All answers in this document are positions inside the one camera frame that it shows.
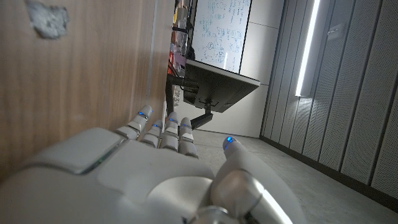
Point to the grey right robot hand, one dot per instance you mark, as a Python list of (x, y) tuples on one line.
[(140, 174)]

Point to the whiteboard with writing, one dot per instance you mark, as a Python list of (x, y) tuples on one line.
[(220, 34)]

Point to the black computer monitor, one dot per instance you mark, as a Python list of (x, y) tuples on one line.
[(214, 87)]

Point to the white light strip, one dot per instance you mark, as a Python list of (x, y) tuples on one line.
[(306, 49)]

